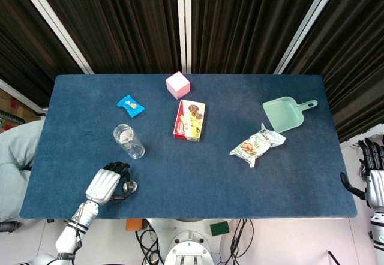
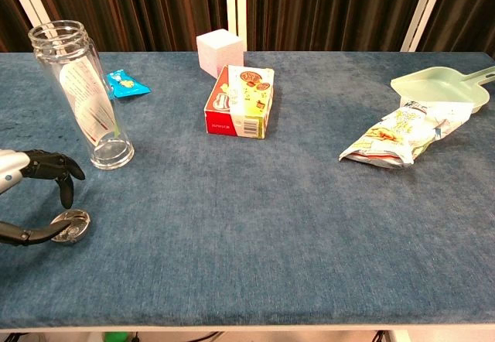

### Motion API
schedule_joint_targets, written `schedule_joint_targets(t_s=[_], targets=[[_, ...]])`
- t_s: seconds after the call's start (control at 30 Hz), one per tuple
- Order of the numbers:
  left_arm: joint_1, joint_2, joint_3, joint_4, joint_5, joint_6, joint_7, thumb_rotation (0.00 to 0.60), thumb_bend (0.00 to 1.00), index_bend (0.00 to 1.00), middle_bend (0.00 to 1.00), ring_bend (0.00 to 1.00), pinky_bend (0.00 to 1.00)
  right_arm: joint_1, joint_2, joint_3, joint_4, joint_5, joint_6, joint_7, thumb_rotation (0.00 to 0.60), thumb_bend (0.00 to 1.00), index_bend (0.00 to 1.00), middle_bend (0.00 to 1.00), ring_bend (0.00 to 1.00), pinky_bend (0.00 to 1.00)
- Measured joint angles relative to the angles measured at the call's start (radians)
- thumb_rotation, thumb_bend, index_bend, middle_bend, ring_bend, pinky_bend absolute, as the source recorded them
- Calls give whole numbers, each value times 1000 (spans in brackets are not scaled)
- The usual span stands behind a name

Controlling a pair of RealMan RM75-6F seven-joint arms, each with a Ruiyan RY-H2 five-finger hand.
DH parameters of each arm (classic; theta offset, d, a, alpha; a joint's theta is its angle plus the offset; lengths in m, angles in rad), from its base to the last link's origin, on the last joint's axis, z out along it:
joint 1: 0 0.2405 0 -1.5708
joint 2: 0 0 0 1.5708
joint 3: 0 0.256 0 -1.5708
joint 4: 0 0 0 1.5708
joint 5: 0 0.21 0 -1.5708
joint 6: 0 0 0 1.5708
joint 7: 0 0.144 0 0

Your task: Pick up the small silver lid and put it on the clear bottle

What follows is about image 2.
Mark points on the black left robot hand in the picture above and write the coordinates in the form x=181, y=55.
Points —
x=46, y=164

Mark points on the clear glass jar with paper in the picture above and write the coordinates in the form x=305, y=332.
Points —
x=104, y=141

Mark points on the white paper leaflet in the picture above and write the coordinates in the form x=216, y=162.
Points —
x=87, y=98

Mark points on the blue snack packet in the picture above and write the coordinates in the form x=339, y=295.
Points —
x=127, y=86

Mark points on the dark brown curtain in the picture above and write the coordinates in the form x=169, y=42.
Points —
x=328, y=9
x=147, y=9

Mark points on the green object under table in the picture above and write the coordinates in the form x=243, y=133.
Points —
x=115, y=337

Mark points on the red and white carton box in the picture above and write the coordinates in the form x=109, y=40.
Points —
x=239, y=106

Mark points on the white foam cube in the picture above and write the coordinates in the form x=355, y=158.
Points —
x=216, y=50

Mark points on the blue table cloth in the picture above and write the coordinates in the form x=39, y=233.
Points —
x=247, y=222

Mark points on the white and green snack bag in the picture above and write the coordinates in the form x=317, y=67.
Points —
x=398, y=133

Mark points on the pale green plastic scoop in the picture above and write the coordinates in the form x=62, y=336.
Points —
x=444, y=84

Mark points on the white upright frame post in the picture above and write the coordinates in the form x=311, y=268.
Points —
x=235, y=5

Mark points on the white slotted frame post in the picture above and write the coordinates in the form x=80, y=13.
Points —
x=425, y=9

